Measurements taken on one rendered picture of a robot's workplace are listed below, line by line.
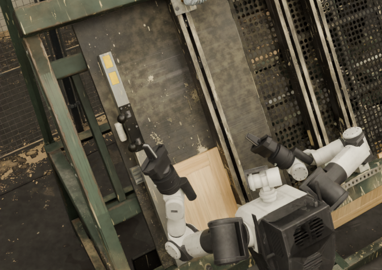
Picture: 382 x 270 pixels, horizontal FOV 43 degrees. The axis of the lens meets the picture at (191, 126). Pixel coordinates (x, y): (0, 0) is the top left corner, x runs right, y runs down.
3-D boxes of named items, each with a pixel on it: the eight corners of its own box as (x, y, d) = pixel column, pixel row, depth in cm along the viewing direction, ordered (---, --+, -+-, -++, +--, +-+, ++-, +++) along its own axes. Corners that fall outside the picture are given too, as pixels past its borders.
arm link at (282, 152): (254, 138, 210) (277, 153, 212) (246, 157, 205) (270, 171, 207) (270, 129, 199) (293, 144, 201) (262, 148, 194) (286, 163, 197)
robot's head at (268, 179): (284, 193, 172) (278, 171, 170) (256, 199, 174) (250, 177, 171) (282, 185, 179) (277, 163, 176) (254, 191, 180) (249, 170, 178)
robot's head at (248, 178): (273, 189, 172) (268, 168, 171) (249, 194, 173) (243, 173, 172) (272, 183, 178) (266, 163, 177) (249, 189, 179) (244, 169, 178)
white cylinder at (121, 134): (113, 123, 202) (120, 141, 204) (115, 124, 200) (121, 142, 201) (120, 121, 203) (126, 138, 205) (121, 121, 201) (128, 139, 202)
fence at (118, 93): (174, 264, 214) (177, 266, 210) (96, 56, 199) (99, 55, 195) (184, 258, 216) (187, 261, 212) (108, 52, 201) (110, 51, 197)
